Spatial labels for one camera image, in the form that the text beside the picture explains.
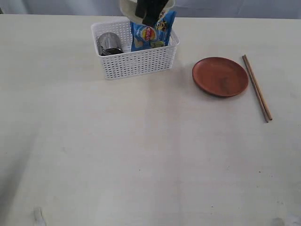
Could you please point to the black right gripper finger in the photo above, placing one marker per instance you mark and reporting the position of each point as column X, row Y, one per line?
column 141, row 8
column 153, row 8

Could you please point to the grey speckled ceramic bowl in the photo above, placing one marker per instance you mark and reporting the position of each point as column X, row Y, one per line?
column 127, row 7

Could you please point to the blue chips snack bag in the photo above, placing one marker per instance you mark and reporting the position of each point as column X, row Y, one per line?
column 147, row 37

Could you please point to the white perforated plastic basket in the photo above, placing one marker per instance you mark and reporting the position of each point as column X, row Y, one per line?
column 128, row 63

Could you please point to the brown wooden plate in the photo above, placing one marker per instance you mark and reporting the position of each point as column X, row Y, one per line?
column 220, row 77

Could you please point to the brown wooden chopstick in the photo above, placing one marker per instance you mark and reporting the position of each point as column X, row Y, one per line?
column 255, row 88
column 260, row 93

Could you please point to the grey metal cup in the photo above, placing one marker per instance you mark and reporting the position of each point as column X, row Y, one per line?
column 109, row 44

